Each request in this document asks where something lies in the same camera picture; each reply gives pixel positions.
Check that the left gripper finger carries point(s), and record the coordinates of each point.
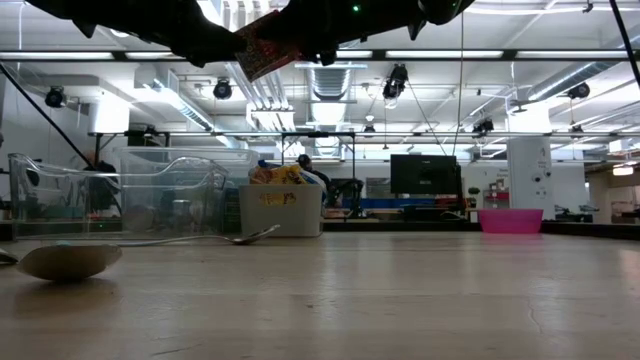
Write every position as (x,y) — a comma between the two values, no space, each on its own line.
(210,45)

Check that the red patterned paprika tin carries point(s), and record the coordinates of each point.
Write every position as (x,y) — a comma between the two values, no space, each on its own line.
(262,57)

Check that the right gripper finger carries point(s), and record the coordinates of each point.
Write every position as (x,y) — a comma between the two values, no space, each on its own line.
(295,35)

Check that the black horizontal frame beam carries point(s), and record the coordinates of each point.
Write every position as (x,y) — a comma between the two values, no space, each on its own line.
(450,54)

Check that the dark green spice box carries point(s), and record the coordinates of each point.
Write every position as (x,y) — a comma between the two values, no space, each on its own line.
(231,210)

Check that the tall clear plastic bin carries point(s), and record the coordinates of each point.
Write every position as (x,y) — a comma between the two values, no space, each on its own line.
(240,162)

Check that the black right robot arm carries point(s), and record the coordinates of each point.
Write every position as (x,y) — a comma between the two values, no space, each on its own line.
(445,7)

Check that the all-metal spoon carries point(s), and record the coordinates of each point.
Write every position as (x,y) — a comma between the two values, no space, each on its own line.
(250,238)

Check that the low clear plastic tray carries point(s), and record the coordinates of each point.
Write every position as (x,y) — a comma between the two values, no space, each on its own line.
(60,210)

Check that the white pillar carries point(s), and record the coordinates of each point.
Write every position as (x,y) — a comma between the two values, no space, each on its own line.
(532,170)

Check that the pink plastic bowl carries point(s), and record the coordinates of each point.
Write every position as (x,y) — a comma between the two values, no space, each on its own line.
(510,221)

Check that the person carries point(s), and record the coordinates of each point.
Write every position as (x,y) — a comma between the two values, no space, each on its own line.
(312,172)
(102,187)

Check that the small grey plastic bin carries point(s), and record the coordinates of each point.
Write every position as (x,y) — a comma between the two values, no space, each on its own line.
(280,220)

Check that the silver ventilation duct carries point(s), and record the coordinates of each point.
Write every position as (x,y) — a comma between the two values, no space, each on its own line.
(330,82)

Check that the black monitor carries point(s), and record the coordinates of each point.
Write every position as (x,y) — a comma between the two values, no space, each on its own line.
(422,175)

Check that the black background robot arm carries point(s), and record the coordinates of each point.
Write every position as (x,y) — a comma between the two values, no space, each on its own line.
(352,192)

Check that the brown cylinder jar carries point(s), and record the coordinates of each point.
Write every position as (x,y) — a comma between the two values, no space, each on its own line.
(139,218)

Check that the yellow ramen pack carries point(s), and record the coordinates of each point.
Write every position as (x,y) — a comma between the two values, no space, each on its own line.
(285,175)

